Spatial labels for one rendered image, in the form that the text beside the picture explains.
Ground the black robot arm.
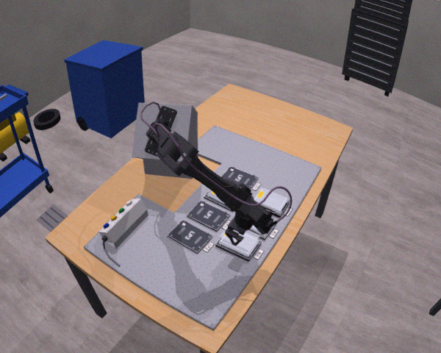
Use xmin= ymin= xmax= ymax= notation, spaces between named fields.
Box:
xmin=145 ymin=106 xmax=273 ymax=235

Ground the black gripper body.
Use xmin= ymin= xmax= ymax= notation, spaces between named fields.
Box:
xmin=225 ymin=213 xmax=248 ymax=238

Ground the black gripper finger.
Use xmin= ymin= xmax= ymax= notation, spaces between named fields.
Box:
xmin=225 ymin=233 xmax=244 ymax=246

